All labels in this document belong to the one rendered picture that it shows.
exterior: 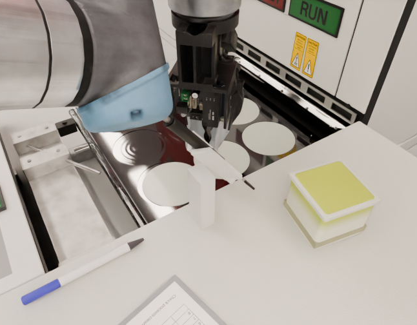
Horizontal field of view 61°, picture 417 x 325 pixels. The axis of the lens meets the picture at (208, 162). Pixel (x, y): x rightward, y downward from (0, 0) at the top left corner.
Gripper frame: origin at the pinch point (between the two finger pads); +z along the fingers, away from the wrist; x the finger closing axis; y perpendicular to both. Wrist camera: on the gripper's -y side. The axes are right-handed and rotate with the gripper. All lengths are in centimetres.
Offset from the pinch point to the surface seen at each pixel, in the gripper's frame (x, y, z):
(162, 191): -7.0, 2.8, 9.2
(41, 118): -45, -20, 17
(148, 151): -12.5, -5.9, 9.4
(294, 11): 9.7, -28.1, -9.5
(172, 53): -26, -64, 20
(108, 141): -20.8, -7.0, 9.3
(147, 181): -10.2, 1.3, 9.3
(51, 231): -22.0, 12.7, 11.3
